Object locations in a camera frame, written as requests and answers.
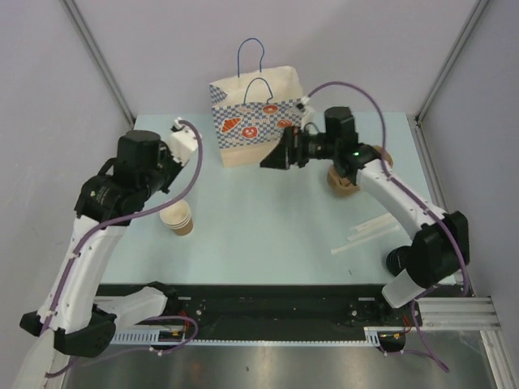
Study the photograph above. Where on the aluminium frame post left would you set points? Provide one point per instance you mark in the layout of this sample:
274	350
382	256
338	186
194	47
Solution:
84	32

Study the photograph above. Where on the white wrapped straw front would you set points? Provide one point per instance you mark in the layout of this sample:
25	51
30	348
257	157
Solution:
366	239

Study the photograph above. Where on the aluminium frame post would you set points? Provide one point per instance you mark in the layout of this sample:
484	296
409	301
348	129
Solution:
84	32
467	31

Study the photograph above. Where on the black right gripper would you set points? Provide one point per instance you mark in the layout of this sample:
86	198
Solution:
289	151

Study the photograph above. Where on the stack of brown paper cups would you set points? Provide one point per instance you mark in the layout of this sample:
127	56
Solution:
178	217

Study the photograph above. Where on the aluminium frame rail right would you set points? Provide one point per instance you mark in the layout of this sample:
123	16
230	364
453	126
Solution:
463	314

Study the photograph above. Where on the aluminium frame post right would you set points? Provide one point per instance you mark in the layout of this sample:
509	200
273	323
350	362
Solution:
467	31

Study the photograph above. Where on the stack of black cup lids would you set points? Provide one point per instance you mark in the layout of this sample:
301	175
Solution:
396	260

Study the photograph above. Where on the white wrapped straw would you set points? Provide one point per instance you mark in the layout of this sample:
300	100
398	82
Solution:
366	239
371	231
372	222

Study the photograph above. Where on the white wrapped straw back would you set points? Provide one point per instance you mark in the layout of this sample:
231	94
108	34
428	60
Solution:
372	222

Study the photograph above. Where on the blue checkered paper bag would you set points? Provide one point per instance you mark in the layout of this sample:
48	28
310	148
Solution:
250	110

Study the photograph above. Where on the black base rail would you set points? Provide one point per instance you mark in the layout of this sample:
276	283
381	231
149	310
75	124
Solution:
300	314

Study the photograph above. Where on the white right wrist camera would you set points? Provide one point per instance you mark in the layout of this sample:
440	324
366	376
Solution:
305	111

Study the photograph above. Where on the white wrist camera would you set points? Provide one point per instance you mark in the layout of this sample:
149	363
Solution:
182	142
305	111

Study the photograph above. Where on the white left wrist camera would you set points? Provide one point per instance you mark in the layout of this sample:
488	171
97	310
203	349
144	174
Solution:
182	142

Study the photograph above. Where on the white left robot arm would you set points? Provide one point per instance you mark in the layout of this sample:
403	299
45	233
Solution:
107	203

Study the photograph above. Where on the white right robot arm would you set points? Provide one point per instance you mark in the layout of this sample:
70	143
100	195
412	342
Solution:
440	240

